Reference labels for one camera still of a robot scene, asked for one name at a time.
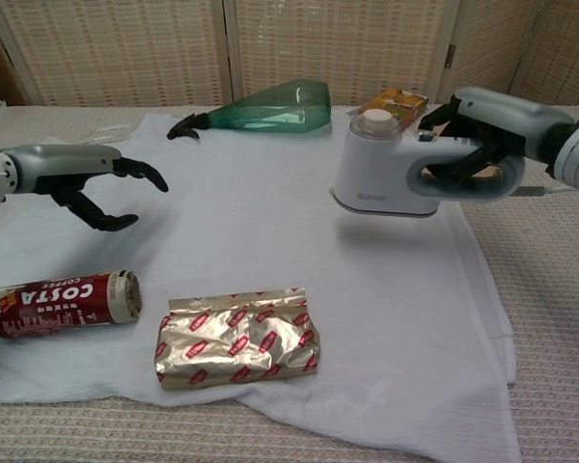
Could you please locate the brown spiral notebook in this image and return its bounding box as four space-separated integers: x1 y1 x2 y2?
420 120 509 185

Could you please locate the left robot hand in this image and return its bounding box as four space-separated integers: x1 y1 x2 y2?
3 143 169 232

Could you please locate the clear plastic wrapper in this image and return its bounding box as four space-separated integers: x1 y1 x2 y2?
74 123 132 147

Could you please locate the colourful small cardboard box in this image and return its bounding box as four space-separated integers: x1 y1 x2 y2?
361 88 429 129

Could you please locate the beige patterned tablecloth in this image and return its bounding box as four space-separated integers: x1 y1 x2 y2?
0 103 579 463

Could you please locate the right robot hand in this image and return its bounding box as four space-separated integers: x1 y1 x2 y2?
417 86 578 188

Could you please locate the woven beige folding screen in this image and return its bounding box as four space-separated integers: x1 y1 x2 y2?
0 0 579 107

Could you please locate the red Costa coffee bottle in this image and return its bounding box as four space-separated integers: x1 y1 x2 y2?
0 270 144 341

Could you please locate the green plastic spray bottle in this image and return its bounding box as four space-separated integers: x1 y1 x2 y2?
166 79 333 142

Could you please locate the gold foil snack bag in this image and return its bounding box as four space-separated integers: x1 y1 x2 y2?
154 286 321 391

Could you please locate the white handheld steam iron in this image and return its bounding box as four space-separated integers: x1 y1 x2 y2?
328 108 528 219

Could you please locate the white cloth towel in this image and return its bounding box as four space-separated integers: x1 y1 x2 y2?
0 111 522 463

